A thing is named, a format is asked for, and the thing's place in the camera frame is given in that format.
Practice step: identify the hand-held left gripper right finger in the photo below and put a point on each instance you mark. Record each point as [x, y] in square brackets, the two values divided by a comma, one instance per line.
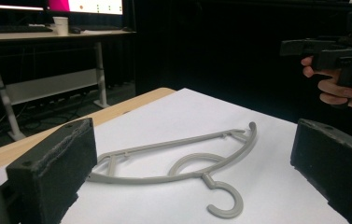
[335, 161]

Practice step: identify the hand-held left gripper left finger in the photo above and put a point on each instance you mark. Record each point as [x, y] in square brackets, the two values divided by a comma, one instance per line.
[52, 174]

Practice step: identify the grey plastic clothes hanger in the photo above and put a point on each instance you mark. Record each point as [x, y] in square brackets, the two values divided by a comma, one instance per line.
[164, 179]

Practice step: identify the white paper sheet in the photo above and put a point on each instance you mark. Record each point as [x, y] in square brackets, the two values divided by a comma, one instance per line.
[273, 186]

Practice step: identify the black curtain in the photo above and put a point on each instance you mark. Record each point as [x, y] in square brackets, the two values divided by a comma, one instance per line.
[226, 46]

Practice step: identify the desk with white legs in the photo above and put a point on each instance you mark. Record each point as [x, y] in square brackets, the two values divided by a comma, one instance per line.
[49, 85]

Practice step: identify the black computer mouse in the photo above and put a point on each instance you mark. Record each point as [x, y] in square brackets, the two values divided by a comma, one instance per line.
[75, 30]

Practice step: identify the white paper cup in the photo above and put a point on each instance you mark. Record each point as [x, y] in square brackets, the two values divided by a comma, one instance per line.
[61, 26]

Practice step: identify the black keyboard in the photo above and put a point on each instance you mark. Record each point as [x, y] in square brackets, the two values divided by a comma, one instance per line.
[11, 29]

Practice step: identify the lit computer monitor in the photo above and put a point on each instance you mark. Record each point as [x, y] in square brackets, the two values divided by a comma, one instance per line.
[95, 6]

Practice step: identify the dark computer monitor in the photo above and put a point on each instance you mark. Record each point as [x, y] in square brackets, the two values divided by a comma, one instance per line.
[8, 4]

